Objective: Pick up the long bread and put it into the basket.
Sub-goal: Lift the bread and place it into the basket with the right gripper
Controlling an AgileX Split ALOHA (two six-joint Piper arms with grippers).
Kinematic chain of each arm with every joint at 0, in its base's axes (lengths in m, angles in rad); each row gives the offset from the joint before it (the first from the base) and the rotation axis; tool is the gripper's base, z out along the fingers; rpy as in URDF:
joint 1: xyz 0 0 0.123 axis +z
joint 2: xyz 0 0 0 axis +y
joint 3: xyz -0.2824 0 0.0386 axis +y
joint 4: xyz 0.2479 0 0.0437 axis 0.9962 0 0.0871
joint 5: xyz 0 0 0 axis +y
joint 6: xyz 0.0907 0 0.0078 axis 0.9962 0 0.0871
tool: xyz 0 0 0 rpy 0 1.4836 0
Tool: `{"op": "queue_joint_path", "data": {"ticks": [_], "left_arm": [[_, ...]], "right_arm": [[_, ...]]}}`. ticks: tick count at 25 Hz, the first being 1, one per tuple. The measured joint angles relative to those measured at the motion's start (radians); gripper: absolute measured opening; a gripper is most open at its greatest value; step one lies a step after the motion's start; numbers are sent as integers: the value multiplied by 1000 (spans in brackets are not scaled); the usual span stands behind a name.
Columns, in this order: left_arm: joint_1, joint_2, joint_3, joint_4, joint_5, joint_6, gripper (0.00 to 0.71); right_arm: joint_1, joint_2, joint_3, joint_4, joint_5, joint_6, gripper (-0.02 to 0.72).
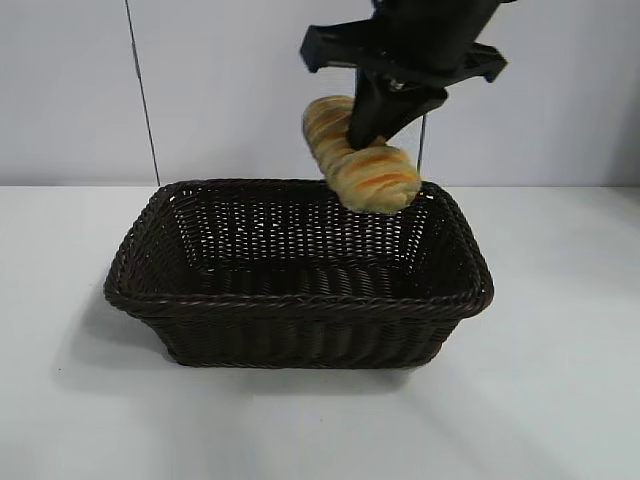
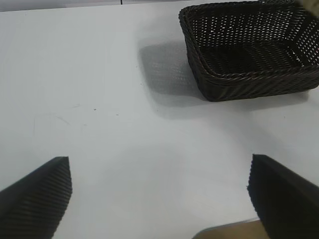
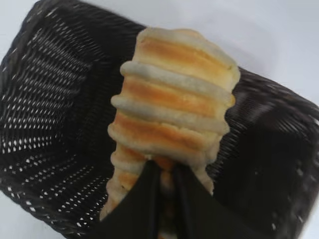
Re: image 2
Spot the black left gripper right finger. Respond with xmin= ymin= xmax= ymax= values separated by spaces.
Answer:
xmin=246 ymin=153 xmax=319 ymax=239

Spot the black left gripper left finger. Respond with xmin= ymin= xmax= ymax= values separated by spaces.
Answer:
xmin=0 ymin=156 xmax=73 ymax=239

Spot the dark brown woven basket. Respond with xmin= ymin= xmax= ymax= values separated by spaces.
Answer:
xmin=178 ymin=0 xmax=319 ymax=103

